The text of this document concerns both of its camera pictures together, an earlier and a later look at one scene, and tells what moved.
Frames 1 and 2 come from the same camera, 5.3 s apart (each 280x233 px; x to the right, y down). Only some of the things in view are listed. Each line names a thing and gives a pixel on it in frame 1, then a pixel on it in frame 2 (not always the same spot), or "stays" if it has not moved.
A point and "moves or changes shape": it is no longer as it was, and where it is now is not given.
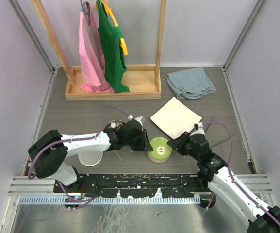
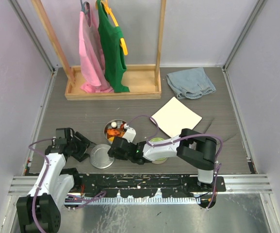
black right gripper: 181,140 to 113,154
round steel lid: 90,158 moves or changes shape
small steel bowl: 156,161 stays
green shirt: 110,37 stays
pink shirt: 92,62 stays
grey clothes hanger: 88,12 stays
